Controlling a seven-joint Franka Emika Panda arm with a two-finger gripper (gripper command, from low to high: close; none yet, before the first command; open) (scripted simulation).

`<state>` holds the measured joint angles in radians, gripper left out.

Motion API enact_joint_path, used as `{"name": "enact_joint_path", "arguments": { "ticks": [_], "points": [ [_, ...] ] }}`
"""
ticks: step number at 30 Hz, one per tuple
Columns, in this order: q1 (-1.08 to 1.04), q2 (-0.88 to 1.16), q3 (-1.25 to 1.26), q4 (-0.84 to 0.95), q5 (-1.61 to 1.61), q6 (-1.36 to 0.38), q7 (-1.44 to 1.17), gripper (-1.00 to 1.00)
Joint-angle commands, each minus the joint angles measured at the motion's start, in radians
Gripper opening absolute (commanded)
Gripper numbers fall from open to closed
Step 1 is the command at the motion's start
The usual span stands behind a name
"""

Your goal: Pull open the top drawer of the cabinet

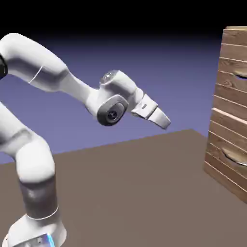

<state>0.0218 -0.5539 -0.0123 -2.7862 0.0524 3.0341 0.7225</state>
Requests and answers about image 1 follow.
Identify wooden drawer front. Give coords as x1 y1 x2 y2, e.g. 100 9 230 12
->
211 43 247 122
204 107 247 195

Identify curved drawer handle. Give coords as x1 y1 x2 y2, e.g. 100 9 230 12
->
220 147 247 167
232 70 247 80

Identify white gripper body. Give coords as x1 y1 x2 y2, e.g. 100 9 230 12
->
148 106 172 130

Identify wooden slatted cabinet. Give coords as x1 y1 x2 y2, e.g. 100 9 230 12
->
203 26 247 205

